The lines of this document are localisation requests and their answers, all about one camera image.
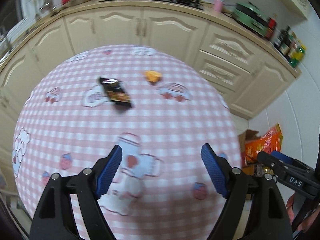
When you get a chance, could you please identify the black snack wrapper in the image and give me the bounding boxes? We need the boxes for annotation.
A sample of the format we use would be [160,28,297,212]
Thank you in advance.
[99,77,132,108]

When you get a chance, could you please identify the person's hand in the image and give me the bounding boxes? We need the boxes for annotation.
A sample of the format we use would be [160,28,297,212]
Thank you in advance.
[286,193,319,233]

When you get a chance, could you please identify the orange rice bag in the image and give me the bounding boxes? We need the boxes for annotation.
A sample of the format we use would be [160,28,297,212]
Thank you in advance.
[257,123,283,156]

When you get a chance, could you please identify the brown cardboard box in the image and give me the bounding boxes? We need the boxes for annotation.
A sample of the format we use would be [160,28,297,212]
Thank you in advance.
[238,129,260,175]

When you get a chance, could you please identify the cream lower cabinets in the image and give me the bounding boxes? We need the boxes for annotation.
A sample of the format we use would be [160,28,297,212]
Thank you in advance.
[0,0,302,193]

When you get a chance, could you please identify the green yellow oil bottle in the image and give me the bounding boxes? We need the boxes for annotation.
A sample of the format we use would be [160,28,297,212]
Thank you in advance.
[289,44,306,68]

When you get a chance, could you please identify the dark vinegar bottle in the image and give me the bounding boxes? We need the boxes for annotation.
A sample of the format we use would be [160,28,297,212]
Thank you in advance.
[273,26,290,56]

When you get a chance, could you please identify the pink checkered tablecloth table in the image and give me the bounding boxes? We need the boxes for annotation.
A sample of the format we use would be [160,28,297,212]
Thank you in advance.
[12,45,240,239]

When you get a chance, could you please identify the red soy sauce bottle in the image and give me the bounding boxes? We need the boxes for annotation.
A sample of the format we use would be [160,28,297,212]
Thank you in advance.
[265,17,277,41]

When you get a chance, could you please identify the green electric grill appliance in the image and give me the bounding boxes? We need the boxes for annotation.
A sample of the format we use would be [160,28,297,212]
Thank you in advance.
[232,2,268,37]

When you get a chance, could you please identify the orange peel piece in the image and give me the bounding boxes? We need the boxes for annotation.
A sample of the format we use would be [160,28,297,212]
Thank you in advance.
[144,70,162,83]

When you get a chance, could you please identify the pink utensil holder cup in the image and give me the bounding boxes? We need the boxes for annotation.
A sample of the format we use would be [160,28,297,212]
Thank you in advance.
[213,0,224,12]

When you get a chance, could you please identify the wall utensil rack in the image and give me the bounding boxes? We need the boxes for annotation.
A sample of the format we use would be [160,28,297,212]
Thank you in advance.
[27,0,61,18]

